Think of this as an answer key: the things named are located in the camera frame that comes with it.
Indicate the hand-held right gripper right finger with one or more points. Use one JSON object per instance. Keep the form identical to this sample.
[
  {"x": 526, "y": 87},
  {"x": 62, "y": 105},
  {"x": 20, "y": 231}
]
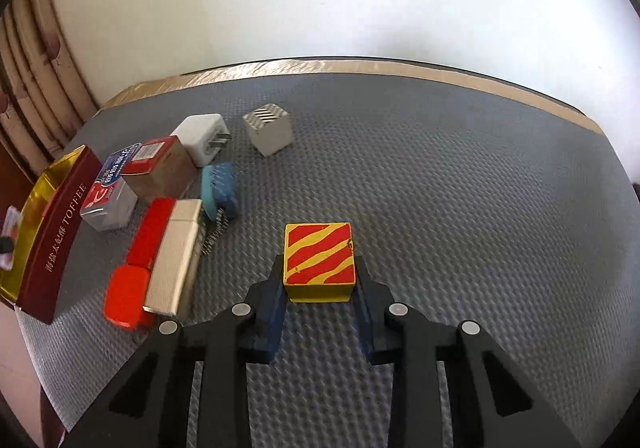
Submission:
[{"x": 366, "y": 323}]

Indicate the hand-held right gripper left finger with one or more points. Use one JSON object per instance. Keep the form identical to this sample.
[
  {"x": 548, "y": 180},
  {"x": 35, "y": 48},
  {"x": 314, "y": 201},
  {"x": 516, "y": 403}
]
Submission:
[{"x": 270, "y": 310}]

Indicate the red yellow striped cube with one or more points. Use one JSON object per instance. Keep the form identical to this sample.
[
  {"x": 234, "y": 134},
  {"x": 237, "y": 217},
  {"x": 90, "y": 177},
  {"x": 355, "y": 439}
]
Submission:
[{"x": 317, "y": 253}]

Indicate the dark red gold-lined box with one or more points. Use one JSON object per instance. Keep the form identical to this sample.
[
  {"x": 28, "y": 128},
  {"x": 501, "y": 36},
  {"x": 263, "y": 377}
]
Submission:
[{"x": 57, "y": 238}]

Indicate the small metal spring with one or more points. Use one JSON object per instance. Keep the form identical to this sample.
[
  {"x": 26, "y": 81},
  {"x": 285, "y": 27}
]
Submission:
[{"x": 214, "y": 238}]

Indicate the cream rectangular box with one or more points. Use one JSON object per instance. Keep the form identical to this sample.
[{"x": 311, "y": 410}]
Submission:
[{"x": 175, "y": 253}]

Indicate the blue bristle brush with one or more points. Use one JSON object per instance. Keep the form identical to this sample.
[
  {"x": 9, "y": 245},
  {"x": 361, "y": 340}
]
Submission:
[{"x": 217, "y": 188}]

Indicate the long red box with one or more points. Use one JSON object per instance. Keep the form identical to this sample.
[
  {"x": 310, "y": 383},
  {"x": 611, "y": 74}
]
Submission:
[{"x": 147, "y": 233}]

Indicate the orange rounded case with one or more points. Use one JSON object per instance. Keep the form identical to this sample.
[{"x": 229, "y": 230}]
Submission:
[{"x": 125, "y": 298}]

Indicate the grey zigzag striped cube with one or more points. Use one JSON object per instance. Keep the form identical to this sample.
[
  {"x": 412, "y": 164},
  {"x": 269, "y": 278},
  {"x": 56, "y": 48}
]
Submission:
[{"x": 270, "y": 133}]

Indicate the brown box with red label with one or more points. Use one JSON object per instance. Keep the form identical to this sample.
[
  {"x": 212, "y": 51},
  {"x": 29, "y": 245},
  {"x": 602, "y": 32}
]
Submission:
[{"x": 160, "y": 171}]

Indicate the white charger plug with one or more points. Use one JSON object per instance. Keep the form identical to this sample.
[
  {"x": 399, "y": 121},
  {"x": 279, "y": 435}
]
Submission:
[{"x": 197, "y": 136}]

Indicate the clear plastic box blue label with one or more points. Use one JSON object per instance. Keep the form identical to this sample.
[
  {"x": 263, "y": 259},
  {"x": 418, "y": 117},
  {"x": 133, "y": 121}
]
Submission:
[{"x": 107, "y": 198}]

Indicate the tan tape strip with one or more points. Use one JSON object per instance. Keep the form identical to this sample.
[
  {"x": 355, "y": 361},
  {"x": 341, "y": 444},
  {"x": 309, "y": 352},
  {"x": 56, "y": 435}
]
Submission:
[{"x": 350, "y": 66}]

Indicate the small packet in box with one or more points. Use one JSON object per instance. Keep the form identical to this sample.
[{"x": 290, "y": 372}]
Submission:
[{"x": 7, "y": 235}]

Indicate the beige pleated curtain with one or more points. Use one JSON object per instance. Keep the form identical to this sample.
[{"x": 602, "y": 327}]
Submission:
[{"x": 35, "y": 68}]

